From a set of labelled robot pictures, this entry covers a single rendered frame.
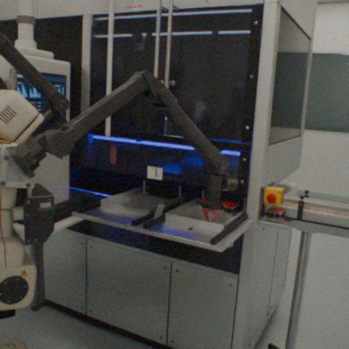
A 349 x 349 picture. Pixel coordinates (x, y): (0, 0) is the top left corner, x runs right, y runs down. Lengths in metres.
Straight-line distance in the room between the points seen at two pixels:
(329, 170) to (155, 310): 4.62
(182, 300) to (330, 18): 5.16
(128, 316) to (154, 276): 0.33
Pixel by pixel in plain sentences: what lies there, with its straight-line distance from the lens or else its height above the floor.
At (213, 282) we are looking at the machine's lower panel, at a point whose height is 0.53.
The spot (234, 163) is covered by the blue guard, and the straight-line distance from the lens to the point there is 1.74.
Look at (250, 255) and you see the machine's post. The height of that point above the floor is 0.71.
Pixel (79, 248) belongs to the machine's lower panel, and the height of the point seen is 0.51.
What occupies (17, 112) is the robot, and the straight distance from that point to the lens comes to 1.31.
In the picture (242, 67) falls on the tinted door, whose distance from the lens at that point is 1.74.
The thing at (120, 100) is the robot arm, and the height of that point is 1.37.
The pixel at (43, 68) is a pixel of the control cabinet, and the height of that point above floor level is 1.50.
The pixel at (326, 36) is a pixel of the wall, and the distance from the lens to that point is 6.38.
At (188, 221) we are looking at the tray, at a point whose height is 0.90.
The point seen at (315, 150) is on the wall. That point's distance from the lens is 6.32.
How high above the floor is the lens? 1.38
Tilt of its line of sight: 11 degrees down
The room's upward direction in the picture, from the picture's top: 3 degrees clockwise
